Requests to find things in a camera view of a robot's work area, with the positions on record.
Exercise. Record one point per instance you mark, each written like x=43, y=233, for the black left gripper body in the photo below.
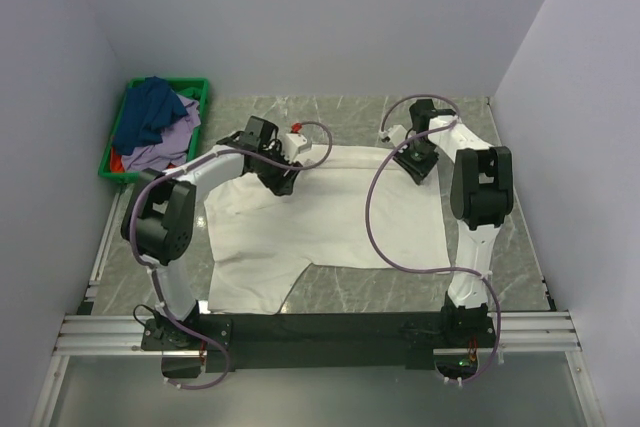
x=274, y=176

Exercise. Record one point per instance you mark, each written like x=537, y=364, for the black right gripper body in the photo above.
x=418, y=157

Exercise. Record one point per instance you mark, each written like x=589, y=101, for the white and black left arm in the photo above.
x=159, y=221

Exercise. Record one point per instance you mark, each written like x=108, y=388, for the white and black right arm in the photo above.
x=481, y=197

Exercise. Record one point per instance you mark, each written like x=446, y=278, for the lavender t-shirt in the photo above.
x=174, y=145

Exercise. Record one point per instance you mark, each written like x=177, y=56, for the green t-shirt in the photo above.
x=194, y=93

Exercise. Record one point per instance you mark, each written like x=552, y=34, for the green plastic crate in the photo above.
x=177, y=83

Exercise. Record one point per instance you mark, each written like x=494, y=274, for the navy blue t-shirt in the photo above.
x=149, y=107

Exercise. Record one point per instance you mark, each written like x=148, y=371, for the orange t-shirt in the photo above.
x=118, y=164

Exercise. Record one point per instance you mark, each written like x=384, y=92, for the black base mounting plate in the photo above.
x=407, y=339

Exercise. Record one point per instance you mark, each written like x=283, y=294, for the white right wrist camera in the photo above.
x=393, y=135

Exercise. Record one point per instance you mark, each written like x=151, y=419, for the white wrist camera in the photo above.
x=393, y=135
x=294, y=143

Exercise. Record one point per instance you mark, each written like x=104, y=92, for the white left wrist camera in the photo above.
x=294, y=143

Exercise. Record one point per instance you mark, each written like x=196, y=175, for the aluminium frame rail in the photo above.
x=534, y=375

